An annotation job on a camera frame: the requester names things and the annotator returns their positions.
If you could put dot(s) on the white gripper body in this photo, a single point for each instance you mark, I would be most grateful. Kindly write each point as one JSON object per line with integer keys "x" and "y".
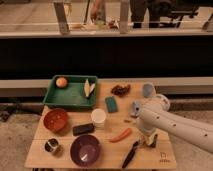
{"x": 148, "y": 140}

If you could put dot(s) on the black handled brush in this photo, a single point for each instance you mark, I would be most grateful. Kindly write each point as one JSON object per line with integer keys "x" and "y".
{"x": 135, "y": 146}

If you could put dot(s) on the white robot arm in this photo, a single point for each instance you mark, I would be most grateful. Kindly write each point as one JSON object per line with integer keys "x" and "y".
{"x": 154, "y": 114}

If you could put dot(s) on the purple bowl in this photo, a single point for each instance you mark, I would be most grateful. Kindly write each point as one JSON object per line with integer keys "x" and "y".
{"x": 85, "y": 150}

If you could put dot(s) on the red-brown bowl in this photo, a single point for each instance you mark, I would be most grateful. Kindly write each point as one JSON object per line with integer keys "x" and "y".
{"x": 55, "y": 120}

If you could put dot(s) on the orange carrot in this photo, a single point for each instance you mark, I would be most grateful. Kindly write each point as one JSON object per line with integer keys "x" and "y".
{"x": 121, "y": 136}

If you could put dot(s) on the metal fork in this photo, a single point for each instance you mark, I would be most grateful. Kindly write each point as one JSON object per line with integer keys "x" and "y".
{"x": 130, "y": 121}

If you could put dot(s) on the blue crumpled cloth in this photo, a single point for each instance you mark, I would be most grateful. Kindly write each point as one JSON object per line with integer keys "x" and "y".
{"x": 135, "y": 109}

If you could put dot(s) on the blue-grey cup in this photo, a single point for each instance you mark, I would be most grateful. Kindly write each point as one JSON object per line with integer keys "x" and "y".
{"x": 147, "y": 90}

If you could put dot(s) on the green sponge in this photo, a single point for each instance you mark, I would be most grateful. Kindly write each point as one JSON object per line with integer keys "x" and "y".
{"x": 111, "y": 104}

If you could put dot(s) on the dark grape bunch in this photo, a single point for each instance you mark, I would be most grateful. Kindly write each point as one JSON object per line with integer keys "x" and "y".
{"x": 121, "y": 91}

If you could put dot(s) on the white cup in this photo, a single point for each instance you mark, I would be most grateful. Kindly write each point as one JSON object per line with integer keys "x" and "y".
{"x": 98, "y": 117}

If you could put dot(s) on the black rectangular block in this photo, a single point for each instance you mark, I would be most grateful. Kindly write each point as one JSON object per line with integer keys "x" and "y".
{"x": 83, "y": 129}

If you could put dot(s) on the green plastic tray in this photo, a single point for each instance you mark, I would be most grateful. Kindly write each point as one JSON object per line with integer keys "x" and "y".
{"x": 72, "y": 96}

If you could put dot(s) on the small metal cup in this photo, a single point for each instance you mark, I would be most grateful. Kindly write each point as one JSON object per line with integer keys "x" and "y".
{"x": 52, "y": 146}

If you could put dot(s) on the orange ball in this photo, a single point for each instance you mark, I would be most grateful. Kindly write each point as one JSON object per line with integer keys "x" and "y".
{"x": 61, "y": 82}

